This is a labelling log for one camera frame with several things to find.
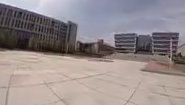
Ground low brown building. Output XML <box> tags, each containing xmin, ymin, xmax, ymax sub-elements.
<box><xmin>75</xmin><ymin>36</ymin><xmax>117</xmax><ymax>57</ymax></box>

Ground grey concrete slab plaza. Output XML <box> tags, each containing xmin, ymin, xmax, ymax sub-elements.
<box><xmin>0</xmin><ymin>45</ymin><xmax>185</xmax><ymax>105</ymax></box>

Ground grey concrete steps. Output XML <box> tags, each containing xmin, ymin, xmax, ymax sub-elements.
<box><xmin>108</xmin><ymin>48</ymin><xmax>171</xmax><ymax>67</ymax></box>

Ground grey glass-fronted building complex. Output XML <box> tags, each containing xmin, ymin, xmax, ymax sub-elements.
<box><xmin>112</xmin><ymin>25</ymin><xmax>181</xmax><ymax>60</ymax></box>

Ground reddish paved strip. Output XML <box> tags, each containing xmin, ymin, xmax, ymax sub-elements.
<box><xmin>141</xmin><ymin>58</ymin><xmax>185</xmax><ymax>78</ymax></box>

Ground long grey office building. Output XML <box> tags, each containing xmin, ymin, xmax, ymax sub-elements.
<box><xmin>0</xmin><ymin>1</ymin><xmax>81</xmax><ymax>56</ymax></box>

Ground white pole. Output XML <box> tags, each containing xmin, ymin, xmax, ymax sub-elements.
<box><xmin>166</xmin><ymin>37</ymin><xmax>176</xmax><ymax>70</ymax></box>

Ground row of trees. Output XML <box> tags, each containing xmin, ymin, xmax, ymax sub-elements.
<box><xmin>0</xmin><ymin>27</ymin><xmax>70</xmax><ymax>57</ymax></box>

